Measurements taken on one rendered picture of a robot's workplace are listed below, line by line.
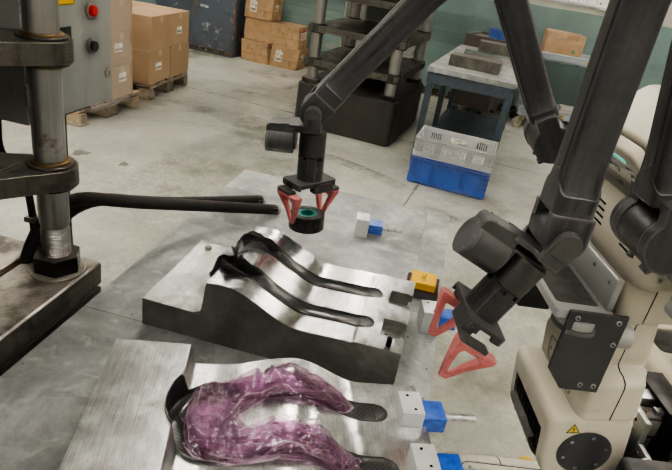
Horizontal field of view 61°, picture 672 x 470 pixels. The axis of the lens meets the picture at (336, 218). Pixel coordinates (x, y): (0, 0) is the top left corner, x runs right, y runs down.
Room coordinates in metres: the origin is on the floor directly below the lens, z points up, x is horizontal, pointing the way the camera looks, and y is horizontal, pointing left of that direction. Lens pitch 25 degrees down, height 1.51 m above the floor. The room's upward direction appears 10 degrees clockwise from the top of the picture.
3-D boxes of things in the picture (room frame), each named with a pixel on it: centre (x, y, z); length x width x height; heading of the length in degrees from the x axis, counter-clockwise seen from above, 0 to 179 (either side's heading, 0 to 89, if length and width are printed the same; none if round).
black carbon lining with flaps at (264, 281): (0.97, 0.06, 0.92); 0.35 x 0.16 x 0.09; 81
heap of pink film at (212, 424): (0.62, 0.04, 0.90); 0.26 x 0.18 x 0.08; 98
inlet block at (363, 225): (1.45, -0.12, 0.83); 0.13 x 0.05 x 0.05; 90
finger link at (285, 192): (1.13, 0.09, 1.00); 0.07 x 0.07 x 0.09; 44
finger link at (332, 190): (1.17, 0.05, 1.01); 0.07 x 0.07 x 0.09; 44
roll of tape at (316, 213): (1.15, 0.06, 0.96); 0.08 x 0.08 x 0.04
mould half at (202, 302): (0.98, 0.07, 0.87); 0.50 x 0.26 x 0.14; 81
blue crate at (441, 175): (4.23, -0.82, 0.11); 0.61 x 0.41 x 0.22; 74
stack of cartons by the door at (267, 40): (7.78, 1.19, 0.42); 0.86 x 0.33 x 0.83; 74
